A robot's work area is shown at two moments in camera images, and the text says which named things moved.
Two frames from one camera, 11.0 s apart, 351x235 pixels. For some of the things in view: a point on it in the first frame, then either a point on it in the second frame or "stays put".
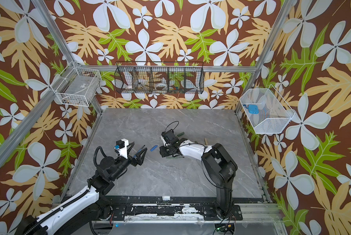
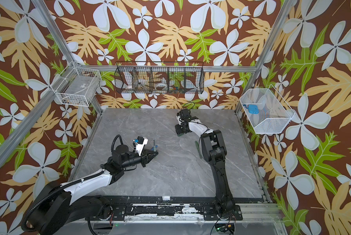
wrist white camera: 122,145 -> 141,141
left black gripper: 134,162 -> 144,156
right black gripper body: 166,149 -> 181,128
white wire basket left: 77,86 stays put
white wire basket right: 274,113 stays put
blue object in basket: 252,108 stays put
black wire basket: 160,77 stays put
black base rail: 181,208 stays put
